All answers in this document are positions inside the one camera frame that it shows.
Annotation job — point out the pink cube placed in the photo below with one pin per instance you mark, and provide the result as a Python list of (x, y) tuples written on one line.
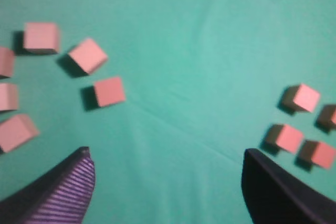
[(7, 62), (41, 37), (88, 56), (327, 116), (16, 131), (109, 91)]

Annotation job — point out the pink cube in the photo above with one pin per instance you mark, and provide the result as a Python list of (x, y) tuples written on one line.
[(317, 153), (285, 137), (301, 98)]

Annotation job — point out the green table cloth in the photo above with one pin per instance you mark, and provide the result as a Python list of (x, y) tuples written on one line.
[(203, 81)]

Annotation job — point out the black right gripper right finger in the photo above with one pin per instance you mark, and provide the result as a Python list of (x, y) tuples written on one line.
[(272, 195)]

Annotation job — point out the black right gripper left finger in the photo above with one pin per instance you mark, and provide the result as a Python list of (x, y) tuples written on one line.
[(62, 195)]

